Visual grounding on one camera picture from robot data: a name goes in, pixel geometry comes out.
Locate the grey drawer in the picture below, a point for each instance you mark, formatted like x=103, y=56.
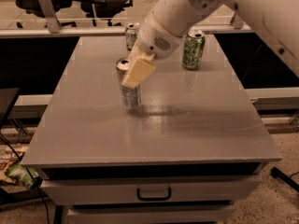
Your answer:
x=123, y=190
x=152, y=215

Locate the black drawer handle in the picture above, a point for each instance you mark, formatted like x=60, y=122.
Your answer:
x=153, y=195

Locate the silver redbull can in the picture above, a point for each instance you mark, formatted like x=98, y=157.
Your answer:
x=131, y=98

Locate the black floor stand leg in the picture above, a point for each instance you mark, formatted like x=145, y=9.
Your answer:
x=276, y=173

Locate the black office chair left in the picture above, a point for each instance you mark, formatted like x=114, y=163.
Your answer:
x=33, y=7

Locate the grey lower drawer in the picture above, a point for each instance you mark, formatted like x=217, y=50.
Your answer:
x=152, y=215

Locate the green soda can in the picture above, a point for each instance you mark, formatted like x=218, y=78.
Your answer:
x=193, y=49

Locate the black office chair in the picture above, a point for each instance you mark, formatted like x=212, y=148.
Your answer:
x=33, y=7
x=104, y=9

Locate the grey upper drawer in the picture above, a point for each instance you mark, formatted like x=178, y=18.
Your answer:
x=123, y=190

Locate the green snack bag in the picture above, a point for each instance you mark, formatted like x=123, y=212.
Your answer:
x=27, y=177

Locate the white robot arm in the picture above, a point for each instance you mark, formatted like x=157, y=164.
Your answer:
x=276, y=22

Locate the left metal glass bracket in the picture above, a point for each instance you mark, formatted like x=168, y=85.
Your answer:
x=50, y=16

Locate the white 7up can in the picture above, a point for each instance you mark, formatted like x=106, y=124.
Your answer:
x=131, y=32

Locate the black office chair right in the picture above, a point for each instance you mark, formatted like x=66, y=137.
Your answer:
x=104, y=9

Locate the black side table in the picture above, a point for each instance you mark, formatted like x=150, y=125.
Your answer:
x=8, y=98

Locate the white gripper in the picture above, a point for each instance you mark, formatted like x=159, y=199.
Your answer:
x=154, y=37

